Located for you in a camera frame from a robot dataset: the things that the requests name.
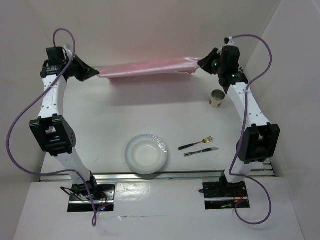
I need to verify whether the pink satin rose cloth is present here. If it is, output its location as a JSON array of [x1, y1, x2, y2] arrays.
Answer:
[[98, 57, 201, 80]]

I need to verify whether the metal cup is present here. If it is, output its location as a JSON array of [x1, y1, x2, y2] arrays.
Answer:
[[209, 89, 226, 108]]

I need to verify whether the white scalloped plate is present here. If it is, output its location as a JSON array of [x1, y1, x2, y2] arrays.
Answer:
[[124, 134, 168, 175]]

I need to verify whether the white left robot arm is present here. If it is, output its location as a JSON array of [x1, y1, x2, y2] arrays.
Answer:
[[29, 47, 99, 200]]

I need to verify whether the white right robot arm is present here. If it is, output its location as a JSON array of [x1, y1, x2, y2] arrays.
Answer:
[[198, 45, 280, 196]]

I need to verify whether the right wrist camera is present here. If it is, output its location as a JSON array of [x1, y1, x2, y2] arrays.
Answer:
[[224, 37, 236, 47]]

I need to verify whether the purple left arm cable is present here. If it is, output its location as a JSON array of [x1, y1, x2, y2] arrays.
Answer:
[[5, 28, 106, 227]]

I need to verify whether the gold fork black handle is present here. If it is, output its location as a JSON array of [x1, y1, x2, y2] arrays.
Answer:
[[178, 136, 213, 151]]

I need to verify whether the silver knife black handle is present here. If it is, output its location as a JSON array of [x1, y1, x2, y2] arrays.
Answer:
[[183, 147, 219, 157]]

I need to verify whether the aluminium front rail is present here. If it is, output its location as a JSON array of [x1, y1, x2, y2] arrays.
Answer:
[[39, 167, 275, 182]]

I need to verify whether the aluminium rail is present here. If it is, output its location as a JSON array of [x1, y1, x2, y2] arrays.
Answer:
[[239, 66, 273, 176], [39, 167, 275, 182]]

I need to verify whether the aluminium right side rail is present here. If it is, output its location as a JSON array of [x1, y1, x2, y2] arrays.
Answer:
[[239, 66, 273, 176]]

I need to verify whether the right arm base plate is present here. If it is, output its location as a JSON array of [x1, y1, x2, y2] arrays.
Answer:
[[198, 181, 251, 210]]

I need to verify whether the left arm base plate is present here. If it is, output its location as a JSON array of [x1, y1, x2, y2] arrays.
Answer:
[[60, 183, 116, 213]]

